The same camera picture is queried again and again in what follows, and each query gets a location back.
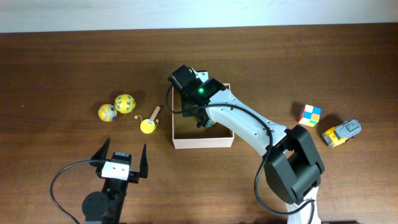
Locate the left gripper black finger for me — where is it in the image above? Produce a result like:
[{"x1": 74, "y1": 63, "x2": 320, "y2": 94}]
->
[
  {"x1": 90, "y1": 138, "x2": 110, "y2": 167},
  {"x1": 139, "y1": 144, "x2": 149, "y2": 179}
]

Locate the yellow ball with blue letters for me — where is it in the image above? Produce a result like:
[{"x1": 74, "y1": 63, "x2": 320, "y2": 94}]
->
[{"x1": 114, "y1": 94, "x2": 136, "y2": 114}]

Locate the yellow grey dump truck toy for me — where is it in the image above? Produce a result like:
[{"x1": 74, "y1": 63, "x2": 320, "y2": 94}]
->
[{"x1": 203, "y1": 118, "x2": 216, "y2": 128}]

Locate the white cardboard box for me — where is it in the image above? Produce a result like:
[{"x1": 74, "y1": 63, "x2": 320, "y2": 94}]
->
[{"x1": 167, "y1": 70, "x2": 234, "y2": 149}]

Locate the yellow and grey ball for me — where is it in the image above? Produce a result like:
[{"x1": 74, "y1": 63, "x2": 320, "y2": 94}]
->
[{"x1": 98, "y1": 104, "x2": 118, "y2": 122}]

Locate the colourful puzzle cube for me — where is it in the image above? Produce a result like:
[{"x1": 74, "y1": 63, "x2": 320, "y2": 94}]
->
[{"x1": 298, "y1": 105, "x2": 322, "y2": 127}]

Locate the yellow wooden rattle drum toy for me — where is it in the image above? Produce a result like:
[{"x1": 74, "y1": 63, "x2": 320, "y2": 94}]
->
[{"x1": 134, "y1": 106, "x2": 161, "y2": 134}]

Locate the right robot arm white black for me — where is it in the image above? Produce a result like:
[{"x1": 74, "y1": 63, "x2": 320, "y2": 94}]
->
[{"x1": 168, "y1": 65, "x2": 325, "y2": 223}]

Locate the yellow grey mixer truck toy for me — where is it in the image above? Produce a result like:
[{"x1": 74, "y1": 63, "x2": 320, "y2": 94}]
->
[{"x1": 322, "y1": 119, "x2": 361, "y2": 148}]

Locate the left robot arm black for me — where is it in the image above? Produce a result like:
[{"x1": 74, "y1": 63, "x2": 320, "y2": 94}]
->
[{"x1": 81, "y1": 139, "x2": 149, "y2": 224}]

